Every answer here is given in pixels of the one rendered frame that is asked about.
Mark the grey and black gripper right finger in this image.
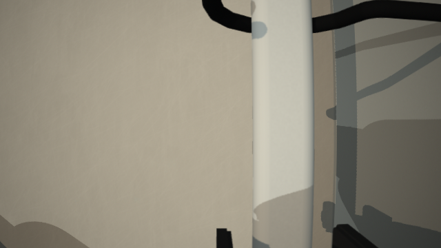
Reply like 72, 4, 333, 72
332, 224, 378, 248

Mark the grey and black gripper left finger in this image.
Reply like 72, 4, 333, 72
216, 228, 233, 248

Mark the black hook tip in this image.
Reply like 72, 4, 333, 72
202, 0, 221, 12

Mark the grey wall panel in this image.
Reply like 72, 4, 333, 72
331, 18, 441, 248

